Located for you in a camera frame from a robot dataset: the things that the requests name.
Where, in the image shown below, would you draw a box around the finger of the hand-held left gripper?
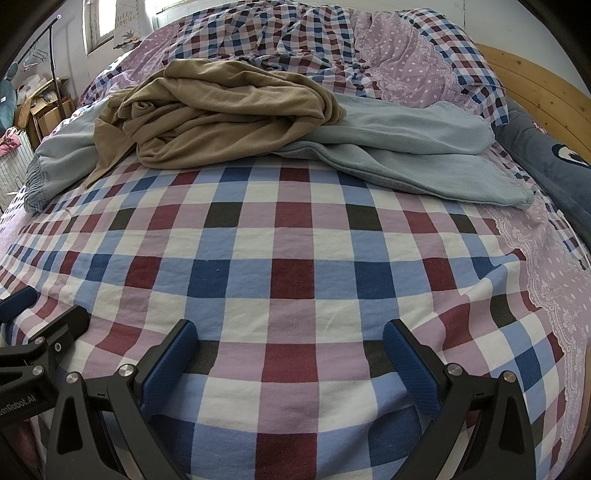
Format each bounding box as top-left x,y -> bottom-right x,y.
0,305 -> 91,377
0,286 -> 38,326

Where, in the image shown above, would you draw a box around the white ribbed suitcase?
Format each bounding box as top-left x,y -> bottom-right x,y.
0,138 -> 35,208

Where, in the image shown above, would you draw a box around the black clothes rack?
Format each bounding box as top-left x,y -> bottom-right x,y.
18,14 -> 65,116

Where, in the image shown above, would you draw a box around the wooden headboard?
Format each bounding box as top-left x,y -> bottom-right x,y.
475,42 -> 591,162

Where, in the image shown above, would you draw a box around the checked quilt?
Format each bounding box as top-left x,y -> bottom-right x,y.
76,0 -> 509,125

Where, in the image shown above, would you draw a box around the blue shark plush toy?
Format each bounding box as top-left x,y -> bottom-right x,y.
0,65 -> 19,130

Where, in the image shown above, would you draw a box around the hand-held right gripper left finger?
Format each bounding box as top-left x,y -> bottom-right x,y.
45,319 -> 199,480

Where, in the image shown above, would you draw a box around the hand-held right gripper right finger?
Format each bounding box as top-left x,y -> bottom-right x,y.
383,319 -> 537,480

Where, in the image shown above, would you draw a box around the open brown cardboard boxes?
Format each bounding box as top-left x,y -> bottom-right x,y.
14,78 -> 77,144

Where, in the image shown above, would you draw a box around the white printed curtain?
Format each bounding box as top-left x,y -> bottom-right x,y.
111,0 -> 153,51

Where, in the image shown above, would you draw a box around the dark blue plush pillow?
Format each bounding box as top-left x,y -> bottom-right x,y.
494,99 -> 591,241

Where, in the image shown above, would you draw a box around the light blue-grey pants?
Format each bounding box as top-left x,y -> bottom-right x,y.
22,100 -> 536,214

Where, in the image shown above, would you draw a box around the window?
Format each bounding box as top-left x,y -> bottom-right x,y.
83,0 -> 116,51

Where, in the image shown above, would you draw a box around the tan shirt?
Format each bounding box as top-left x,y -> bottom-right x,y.
85,59 -> 348,189

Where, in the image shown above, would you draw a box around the pink cloth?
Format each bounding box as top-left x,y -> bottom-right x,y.
0,129 -> 24,155

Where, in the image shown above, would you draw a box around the checked bed sheet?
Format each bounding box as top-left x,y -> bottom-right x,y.
0,138 -> 591,480

